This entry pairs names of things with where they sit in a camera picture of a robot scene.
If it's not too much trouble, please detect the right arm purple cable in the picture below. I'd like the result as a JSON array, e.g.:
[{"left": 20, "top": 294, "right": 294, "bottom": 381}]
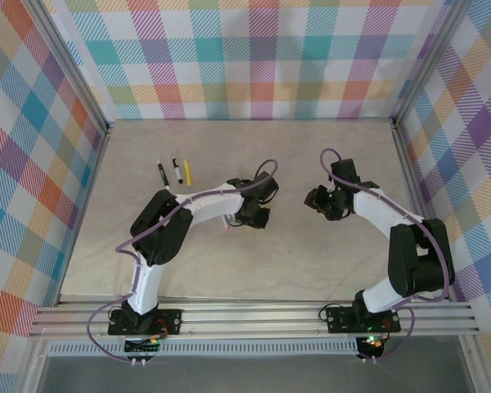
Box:
[{"left": 319, "top": 147, "right": 455, "bottom": 365}]

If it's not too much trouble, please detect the wide aluminium mounting rail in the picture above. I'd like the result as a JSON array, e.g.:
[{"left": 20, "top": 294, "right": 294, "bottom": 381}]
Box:
[{"left": 28, "top": 300, "right": 480, "bottom": 341}]

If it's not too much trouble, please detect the slim black barcode marker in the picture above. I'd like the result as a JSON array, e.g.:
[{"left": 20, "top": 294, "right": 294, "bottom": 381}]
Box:
[{"left": 170, "top": 154, "right": 186, "bottom": 184}]

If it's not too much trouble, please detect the slotted grey cable duct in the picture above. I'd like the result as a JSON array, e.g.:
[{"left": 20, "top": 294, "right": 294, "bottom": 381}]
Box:
[{"left": 47, "top": 341, "right": 359, "bottom": 358}]

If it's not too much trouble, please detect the black orange power connector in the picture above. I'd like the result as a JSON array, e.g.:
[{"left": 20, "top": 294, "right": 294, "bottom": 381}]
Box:
[
  {"left": 358, "top": 335, "right": 390, "bottom": 353},
  {"left": 124, "top": 337, "right": 163, "bottom": 354}
]

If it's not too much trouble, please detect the thick black marker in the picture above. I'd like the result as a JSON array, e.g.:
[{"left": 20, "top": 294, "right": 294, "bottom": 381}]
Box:
[{"left": 155, "top": 161, "right": 173, "bottom": 191}]

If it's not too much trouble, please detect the aluminium frame post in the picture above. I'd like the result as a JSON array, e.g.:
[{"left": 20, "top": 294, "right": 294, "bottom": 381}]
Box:
[
  {"left": 461, "top": 337, "right": 491, "bottom": 393},
  {"left": 31, "top": 0, "right": 111, "bottom": 134},
  {"left": 390, "top": 0, "right": 467, "bottom": 132},
  {"left": 20, "top": 339, "right": 51, "bottom": 393}
]

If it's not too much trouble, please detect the aluminium table edge rail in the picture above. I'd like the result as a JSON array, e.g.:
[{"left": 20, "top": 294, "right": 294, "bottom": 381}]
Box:
[
  {"left": 106, "top": 117, "right": 398, "bottom": 124},
  {"left": 56, "top": 122, "right": 115, "bottom": 307},
  {"left": 391, "top": 120, "right": 453, "bottom": 302}
]

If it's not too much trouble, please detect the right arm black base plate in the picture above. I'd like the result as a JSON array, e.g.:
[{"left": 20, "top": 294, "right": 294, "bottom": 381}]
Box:
[{"left": 326, "top": 305, "right": 402, "bottom": 335}]

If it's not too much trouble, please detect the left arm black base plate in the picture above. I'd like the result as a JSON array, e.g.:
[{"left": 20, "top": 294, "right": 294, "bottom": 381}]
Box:
[{"left": 107, "top": 309, "right": 183, "bottom": 337}]

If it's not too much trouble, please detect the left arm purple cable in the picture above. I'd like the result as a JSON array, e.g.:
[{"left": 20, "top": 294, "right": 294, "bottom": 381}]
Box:
[{"left": 85, "top": 158, "right": 282, "bottom": 365}]

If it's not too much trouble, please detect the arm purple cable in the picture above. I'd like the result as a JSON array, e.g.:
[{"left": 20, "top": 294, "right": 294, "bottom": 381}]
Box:
[
  {"left": 319, "top": 147, "right": 455, "bottom": 365},
  {"left": 85, "top": 158, "right": 282, "bottom": 365}
]

